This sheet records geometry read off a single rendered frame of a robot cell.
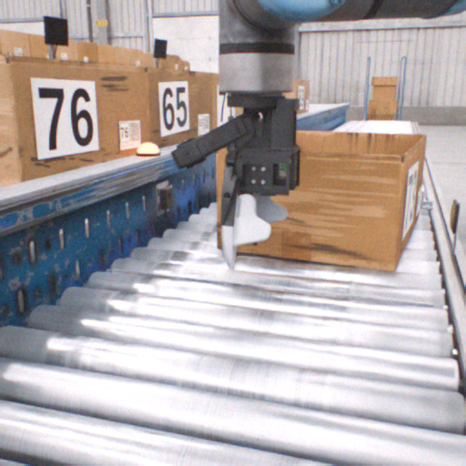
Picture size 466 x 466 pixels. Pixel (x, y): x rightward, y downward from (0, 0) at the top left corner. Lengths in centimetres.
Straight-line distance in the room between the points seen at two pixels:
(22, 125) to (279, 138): 35
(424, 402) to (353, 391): 6
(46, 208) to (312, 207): 38
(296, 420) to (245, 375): 9
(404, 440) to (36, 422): 29
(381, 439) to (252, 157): 35
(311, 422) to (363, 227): 41
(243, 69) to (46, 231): 35
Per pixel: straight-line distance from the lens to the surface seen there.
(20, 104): 78
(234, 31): 64
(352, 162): 80
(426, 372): 57
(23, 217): 68
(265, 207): 73
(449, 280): 83
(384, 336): 63
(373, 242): 81
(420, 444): 46
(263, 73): 63
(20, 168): 78
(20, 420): 50
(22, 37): 826
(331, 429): 46
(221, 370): 53
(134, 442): 45
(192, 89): 132
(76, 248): 84
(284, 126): 65
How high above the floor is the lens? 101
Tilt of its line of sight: 16 degrees down
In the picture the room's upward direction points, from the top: straight up
